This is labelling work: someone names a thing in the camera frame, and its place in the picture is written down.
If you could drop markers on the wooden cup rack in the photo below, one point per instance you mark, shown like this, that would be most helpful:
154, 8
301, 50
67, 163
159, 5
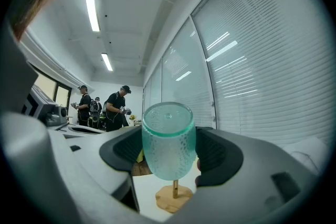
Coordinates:
168, 199

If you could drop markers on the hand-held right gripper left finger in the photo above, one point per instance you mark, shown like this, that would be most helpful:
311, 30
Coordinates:
92, 160

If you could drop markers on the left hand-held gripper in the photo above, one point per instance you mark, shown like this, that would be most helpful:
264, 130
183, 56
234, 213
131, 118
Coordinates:
50, 112

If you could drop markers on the glass partition with white blinds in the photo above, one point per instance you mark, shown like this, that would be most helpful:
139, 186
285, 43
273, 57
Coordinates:
262, 60

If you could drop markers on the long ceiling light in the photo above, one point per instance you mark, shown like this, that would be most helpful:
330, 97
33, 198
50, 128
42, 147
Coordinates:
106, 61
92, 5

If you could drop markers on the teal textured cup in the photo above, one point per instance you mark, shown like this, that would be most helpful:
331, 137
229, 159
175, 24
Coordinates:
169, 144

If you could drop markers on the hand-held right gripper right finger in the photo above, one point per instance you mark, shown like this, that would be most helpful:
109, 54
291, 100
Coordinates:
249, 178

